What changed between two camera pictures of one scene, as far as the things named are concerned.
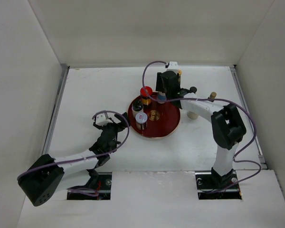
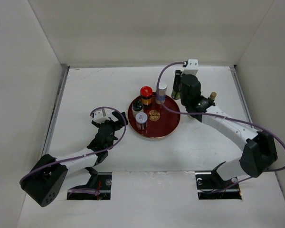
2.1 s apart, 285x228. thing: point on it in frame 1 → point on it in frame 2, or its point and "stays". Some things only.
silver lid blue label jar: x=161 y=96 stays
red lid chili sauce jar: x=146 y=100 stays
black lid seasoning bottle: x=137 y=106 stays
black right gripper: x=159 y=83 → x=181 y=76
